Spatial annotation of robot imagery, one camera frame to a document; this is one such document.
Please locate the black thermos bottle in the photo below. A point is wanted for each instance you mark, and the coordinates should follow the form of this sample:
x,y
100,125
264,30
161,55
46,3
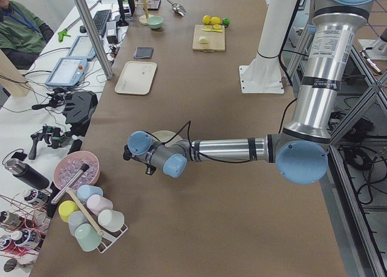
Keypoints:
x,y
26,174

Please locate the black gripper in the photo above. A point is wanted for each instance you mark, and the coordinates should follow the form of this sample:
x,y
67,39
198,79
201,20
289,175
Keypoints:
x,y
125,156

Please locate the green lime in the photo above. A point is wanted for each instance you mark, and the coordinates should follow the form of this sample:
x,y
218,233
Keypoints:
x,y
226,22

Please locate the grey cup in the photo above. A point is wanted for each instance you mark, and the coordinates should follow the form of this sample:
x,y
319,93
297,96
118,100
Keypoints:
x,y
76,219

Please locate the mint green bowl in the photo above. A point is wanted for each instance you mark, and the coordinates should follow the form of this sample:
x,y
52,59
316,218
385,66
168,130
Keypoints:
x,y
155,22

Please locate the mint cup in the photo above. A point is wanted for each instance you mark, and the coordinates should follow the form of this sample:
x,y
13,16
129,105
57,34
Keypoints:
x,y
87,237

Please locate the yellow lemon outer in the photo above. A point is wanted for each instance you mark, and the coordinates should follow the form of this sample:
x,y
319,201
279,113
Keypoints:
x,y
206,19

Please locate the teach pendant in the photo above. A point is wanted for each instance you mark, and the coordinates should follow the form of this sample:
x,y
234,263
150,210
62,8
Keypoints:
x,y
82,47
67,72

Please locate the pale cream bun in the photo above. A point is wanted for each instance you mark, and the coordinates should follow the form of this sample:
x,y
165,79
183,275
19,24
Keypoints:
x,y
203,40

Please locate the black keyboard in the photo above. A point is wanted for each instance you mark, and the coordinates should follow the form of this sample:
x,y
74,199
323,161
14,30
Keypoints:
x,y
100,19

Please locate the blue cup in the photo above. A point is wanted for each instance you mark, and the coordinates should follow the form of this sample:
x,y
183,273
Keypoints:
x,y
85,191

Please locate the black plate stand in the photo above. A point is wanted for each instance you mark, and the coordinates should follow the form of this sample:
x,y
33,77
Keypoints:
x,y
79,108

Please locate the yellow plastic knife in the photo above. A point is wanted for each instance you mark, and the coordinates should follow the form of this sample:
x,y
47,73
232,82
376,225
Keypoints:
x,y
212,30

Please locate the white cup rack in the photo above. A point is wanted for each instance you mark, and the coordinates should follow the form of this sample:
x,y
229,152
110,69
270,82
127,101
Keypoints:
x,y
108,238

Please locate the pink cup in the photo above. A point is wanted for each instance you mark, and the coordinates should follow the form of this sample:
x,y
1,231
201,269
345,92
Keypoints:
x,y
97,203

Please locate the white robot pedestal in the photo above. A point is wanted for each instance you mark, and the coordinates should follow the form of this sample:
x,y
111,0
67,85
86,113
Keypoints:
x,y
263,74

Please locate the wooden mug tree stand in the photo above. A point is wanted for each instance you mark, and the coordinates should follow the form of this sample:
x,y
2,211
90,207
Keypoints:
x,y
143,19

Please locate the white cup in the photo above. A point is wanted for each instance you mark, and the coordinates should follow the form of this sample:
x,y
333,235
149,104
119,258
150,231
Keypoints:
x,y
111,220

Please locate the seated person green shirt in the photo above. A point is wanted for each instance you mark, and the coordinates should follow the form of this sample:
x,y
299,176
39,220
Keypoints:
x,y
23,34

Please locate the metal scoop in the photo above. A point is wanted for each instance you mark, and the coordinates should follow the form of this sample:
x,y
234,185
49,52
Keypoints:
x,y
177,8

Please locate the yellow lemon near lime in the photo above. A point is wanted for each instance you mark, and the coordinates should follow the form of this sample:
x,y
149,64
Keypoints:
x,y
215,20

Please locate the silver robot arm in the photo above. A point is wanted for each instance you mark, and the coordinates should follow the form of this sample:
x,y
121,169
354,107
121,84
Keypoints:
x,y
299,149

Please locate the cream round plate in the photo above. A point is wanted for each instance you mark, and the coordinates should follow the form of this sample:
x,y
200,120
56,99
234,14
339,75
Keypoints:
x,y
165,135

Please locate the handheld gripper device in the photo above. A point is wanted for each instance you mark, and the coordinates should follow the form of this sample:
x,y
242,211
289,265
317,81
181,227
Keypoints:
x,y
52,136

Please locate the teach pendant near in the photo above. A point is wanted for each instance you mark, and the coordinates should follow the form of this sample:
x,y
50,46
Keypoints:
x,y
67,72

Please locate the grey folded cloth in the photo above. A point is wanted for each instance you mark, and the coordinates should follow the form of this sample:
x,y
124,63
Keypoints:
x,y
143,53

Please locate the yellow cup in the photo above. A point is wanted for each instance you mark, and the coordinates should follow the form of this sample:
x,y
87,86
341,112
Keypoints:
x,y
66,208

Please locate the pink bowl with ice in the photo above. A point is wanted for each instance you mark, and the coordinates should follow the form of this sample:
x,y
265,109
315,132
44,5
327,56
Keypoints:
x,y
68,166

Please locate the aluminium frame post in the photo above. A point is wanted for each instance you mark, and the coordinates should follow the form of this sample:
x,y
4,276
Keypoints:
x,y
88,22

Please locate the cream rectangular tray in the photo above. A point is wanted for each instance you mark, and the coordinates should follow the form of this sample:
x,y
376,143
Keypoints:
x,y
136,78

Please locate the teach pendant far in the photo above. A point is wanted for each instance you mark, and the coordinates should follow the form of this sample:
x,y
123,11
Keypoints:
x,y
82,47

